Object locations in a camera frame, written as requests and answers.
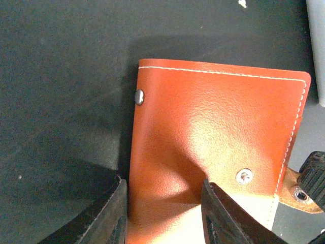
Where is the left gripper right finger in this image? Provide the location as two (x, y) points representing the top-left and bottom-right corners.
(201, 179), (286, 243)

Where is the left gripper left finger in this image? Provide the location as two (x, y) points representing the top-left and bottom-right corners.
(39, 177), (127, 243)

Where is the brown leather card holder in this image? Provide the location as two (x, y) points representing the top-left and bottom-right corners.
(126, 59), (321, 243)

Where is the white bin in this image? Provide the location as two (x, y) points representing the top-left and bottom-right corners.
(306, 0), (324, 107)

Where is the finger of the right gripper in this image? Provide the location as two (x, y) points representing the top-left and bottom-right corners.
(297, 151), (324, 211)

